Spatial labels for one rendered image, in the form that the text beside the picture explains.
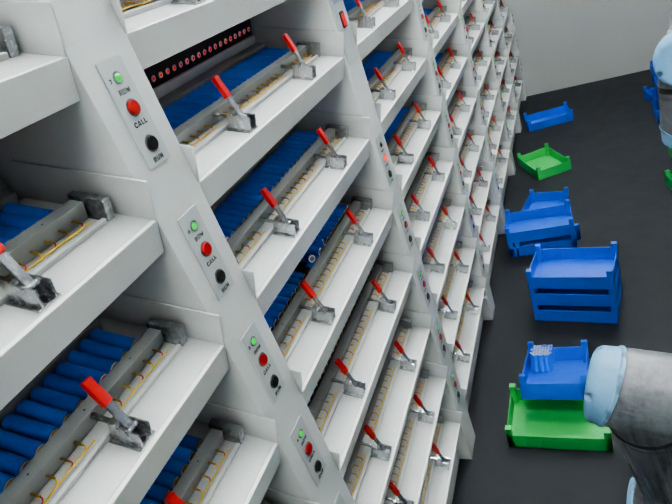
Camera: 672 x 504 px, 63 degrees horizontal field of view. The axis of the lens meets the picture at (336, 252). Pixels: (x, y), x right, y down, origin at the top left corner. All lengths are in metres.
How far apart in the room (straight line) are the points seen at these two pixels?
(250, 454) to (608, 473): 1.25
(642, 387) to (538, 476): 1.06
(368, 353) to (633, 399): 0.57
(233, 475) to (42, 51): 0.57
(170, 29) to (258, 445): 0.58
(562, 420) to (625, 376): 1.15
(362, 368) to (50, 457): 0.70
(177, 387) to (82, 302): 0.17
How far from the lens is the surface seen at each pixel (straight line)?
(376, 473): 1.25
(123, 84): 0.67
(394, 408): 1.35
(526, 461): 1.90
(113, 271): 0.62
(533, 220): 2.88
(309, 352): 0.97
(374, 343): 1.24
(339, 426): 1.09
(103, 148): 0.66
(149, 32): 0.74
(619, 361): 0.87
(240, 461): 0.84
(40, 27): 0.64
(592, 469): 1.88
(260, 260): 0.88
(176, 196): 0.69
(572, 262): 2.38
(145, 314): 0.78
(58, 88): 0.63
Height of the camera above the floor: 1.49
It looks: 27 degrees down
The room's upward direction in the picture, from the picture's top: 21 degrees counter-clockwise
